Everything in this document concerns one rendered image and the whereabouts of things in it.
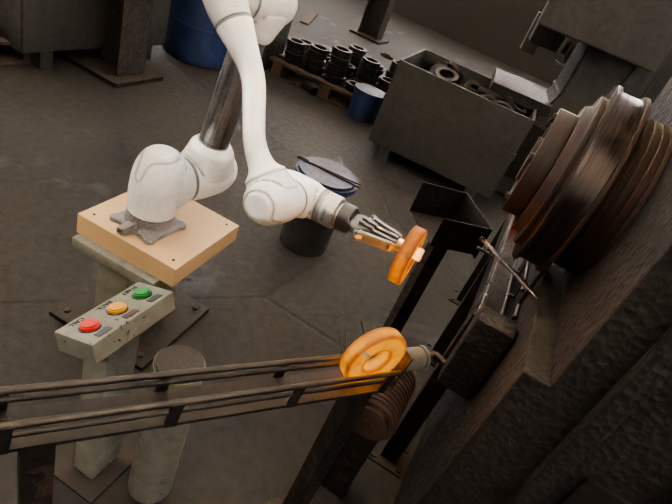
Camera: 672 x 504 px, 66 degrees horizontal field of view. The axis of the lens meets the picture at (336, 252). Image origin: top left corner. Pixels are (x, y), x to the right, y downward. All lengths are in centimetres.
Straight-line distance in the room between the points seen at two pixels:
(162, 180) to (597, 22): 304
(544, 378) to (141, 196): 123
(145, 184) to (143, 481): 84
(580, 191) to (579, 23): 281
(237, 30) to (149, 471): 115
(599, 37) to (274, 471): 327
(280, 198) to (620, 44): 313
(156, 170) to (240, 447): 91
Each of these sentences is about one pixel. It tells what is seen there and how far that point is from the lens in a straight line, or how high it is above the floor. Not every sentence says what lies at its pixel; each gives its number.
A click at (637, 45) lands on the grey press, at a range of 401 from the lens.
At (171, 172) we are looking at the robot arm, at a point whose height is 66.
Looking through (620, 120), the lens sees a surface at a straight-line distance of 126.
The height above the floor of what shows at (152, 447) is 26.
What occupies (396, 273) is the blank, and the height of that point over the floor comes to 81.
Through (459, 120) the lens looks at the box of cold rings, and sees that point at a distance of 385.
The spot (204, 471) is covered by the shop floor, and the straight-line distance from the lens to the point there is 173.
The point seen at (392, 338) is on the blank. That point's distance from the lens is 112.
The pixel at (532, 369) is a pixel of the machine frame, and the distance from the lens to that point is 111.
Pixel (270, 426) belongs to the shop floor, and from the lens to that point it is 186.
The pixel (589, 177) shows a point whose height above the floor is 119.
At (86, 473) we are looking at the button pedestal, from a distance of 168.
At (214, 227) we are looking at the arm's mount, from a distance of 189.
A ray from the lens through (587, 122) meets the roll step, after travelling 130.
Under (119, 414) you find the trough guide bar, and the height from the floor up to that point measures 73.
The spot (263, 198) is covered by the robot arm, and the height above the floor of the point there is 90.
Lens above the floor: 147
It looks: 32 degrees down
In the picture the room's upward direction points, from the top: 23 degrees clockwise
